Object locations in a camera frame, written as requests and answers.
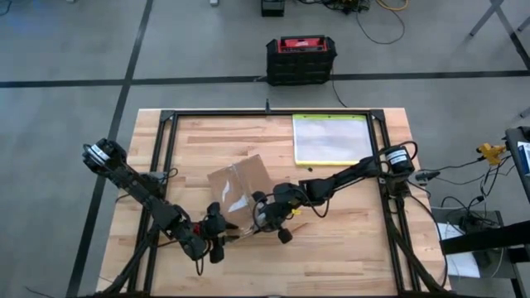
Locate black toolbox cable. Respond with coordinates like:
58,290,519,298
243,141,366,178
330,68,349,109

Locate blue and white box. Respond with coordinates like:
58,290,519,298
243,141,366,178
517,141,530,177

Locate yellow floor cable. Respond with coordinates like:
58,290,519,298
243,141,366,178
374,0,410,12

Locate black floor cable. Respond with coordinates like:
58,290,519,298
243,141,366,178
354,7,407,46

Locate black and red toolbox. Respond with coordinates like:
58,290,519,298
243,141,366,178
265,35,338,87

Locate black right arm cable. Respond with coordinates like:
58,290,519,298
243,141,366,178
251,140,419,233

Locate grey table legs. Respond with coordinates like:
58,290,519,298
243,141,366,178
469,0,530,71

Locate yellow connector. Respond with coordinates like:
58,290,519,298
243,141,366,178
475,142,508,167

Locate black side cart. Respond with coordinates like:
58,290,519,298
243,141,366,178
430,126,530,298

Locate black cable bundle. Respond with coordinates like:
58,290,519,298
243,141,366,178
413,156,515,233

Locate small black floor box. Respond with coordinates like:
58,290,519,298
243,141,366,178
260,0,286,18

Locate mesh pouch with yellow trim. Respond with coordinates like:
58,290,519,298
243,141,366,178
291,113,374,167

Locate white paper sheet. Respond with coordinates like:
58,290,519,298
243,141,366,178
437,222,482,279

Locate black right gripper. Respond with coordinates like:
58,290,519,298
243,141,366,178
247,185,304,245

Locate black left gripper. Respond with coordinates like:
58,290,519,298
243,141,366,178
198,201,250,265

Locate black metal rig frame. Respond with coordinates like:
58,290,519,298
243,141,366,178
89,108,452,298

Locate brown cardboard box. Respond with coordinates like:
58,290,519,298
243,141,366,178
206,154,275,238

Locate tangled floor cables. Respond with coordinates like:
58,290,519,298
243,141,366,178
297,0,373,14

